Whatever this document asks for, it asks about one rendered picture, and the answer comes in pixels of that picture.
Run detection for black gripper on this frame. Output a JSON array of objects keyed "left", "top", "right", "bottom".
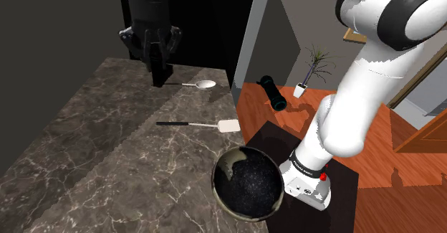
[{"left": 118, "top": 0, "right": 183, "bottom": 87}]

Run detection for white spoon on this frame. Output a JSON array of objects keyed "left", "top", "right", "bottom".
[{"left": 163, "top": 80, "right": 217, "bottom": 91}]

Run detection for black cylinder teal rings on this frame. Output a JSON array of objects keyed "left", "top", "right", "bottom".
[{"left": 256, "top": 75, "right": 288, "bottom": 113}]

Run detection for plant in white pot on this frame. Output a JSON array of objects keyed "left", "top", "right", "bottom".
[{"left": 292, "top": 43, "right": 339, "bottom": 100}]

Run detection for black speckled bowl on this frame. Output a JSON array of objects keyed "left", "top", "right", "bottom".
[{"left": 211, "top": 146, "right": 285, "bottom": 223}]

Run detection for dark robot stand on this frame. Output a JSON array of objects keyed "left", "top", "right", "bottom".
[{"left": 244, "top": 120, "right": 360, "bottom": 233}]

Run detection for wooden door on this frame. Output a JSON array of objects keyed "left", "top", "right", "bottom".
[{"left": 393, "top": 108, "right": 447, "bottom": 154}]

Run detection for white spatula black handle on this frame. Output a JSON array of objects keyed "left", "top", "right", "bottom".
[{"left": 155, "top": 118, "right": 241, "bottom": 133}]

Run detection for wooden framed wall picture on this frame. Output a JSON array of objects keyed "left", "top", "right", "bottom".
[{"left": 342, "top": 27, "right": 368, "bottom": 44}]

